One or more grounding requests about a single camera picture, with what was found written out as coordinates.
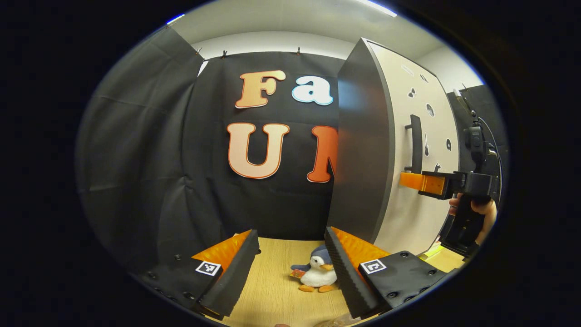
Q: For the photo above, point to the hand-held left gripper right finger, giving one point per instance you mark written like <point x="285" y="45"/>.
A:
<point x="345" y="281"/>

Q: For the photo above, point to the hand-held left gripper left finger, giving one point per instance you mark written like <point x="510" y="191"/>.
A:
<point x="236" y="277"/>

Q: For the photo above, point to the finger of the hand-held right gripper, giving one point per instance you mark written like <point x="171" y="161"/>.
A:
<point x="426" y="184"/>

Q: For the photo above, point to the white cabinet door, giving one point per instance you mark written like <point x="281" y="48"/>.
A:
<point x="408" y="218"/>

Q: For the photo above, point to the grey cabinet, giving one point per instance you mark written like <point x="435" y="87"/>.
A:
<point x="358" y="159"/>

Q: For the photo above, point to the penguin plush toy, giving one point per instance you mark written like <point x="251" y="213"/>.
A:
<point x="320" y="277"/>

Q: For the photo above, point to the yellow paper stack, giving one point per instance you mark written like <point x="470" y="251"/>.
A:
<point x="433" y="251"/>

